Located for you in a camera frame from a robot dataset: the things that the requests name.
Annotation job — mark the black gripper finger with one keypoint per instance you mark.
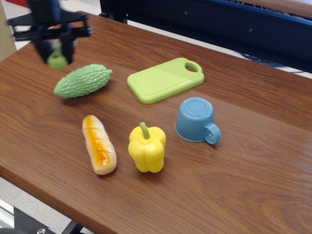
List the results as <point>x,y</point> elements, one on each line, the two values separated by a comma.
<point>68,42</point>
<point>43,48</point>

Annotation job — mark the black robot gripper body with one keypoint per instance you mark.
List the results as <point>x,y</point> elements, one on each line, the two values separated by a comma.
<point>47,20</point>

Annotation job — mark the grey spatula green handle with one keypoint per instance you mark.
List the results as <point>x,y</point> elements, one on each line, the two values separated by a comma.
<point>57,60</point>

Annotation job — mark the light green cutting board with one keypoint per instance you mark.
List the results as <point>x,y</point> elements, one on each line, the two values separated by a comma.
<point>165,80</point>

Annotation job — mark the red box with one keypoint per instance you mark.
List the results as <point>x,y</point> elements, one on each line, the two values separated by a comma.
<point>15,4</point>

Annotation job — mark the green toy bitter gourd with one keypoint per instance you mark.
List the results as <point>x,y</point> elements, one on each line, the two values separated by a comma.
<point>83,81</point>

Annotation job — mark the toy bread loaf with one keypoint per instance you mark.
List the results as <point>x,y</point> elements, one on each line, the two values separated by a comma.
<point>99,147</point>

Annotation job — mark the yellow toy bell pepper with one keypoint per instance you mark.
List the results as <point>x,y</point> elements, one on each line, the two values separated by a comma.
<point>147,148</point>

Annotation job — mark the blue toy cup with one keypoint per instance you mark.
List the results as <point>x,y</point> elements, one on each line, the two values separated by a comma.
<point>195,121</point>

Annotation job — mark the black table leg bracket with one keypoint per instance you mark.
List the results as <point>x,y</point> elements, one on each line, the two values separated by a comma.
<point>15,221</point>

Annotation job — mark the dark blue metal frame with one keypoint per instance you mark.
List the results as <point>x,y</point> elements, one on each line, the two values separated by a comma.
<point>241,26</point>

